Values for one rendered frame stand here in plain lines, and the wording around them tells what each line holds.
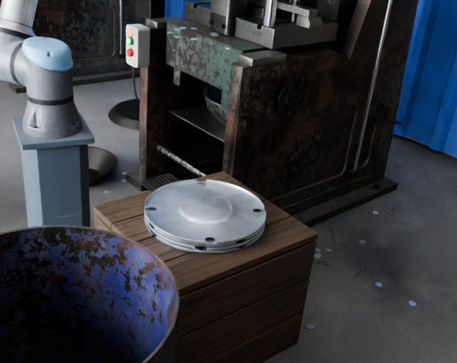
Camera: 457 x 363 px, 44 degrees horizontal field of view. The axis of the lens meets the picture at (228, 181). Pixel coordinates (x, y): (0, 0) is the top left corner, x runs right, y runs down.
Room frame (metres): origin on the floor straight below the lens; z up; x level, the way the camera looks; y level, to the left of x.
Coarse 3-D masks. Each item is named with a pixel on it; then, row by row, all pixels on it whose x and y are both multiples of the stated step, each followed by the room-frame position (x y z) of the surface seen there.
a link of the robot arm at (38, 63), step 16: (16, 48) 1.38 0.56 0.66; (32, 48) 1.34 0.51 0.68; (48, 48) 1.36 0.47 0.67; (64, 48) 1.38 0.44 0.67; (16, 64) 1.36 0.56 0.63; (32, 64) 1.33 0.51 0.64; (48, 64) 1.33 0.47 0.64; (64, 64) 1.36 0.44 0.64; (16, 80) 1.37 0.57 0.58; (32, 80) 1.33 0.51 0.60; (48, 80) 1.33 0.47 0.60; (64, 80) 1.36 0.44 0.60; (32, 96) 1.34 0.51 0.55; (48, 96) 1.33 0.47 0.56; (64, 96) 1.35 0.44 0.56
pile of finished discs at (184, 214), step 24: (168, 192) 1.22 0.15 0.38; (192, 192) 1.23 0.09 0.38; (216, 192) 1.24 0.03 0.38; (240, 192) 1.26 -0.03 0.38; (144, 216) 1.13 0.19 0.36; (168, 216) 1.11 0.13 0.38; (192, 216) 1.11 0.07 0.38; (216, 216) 1.12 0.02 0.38; (240, 216) 1.14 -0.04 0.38; (264, 216) 1.15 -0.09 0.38; (168, 240) 1.03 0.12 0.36; (192, 240) 1.01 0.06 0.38; (216, 240) 1.03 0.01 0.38; (240, 240) 1.04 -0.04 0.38
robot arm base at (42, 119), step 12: (72, 96) 1.39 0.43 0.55; (36, 108) 1.33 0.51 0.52; (48, 108) 1.33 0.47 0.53; (60, 108) 1.34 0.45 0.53; (72, 108) 1.38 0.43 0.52; (24, 120) 1.35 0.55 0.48; (36, 120) 1.33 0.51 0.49; (48, 120) 1.32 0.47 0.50; (60, 120) 1.33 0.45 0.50; (72, 120) 1.37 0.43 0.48; (36, 132) 1.31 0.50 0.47; (48, 132) 1.31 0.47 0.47; (60, 132) 1.32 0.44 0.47; (72, 132) 1.35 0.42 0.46
